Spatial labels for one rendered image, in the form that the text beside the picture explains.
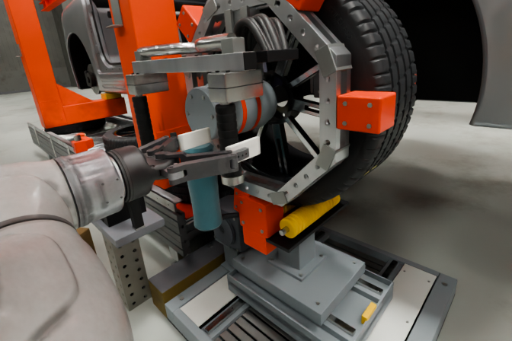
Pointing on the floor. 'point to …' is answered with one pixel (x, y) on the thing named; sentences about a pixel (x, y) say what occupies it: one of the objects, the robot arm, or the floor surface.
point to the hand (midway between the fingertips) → (227, 141)
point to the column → (129, 272)
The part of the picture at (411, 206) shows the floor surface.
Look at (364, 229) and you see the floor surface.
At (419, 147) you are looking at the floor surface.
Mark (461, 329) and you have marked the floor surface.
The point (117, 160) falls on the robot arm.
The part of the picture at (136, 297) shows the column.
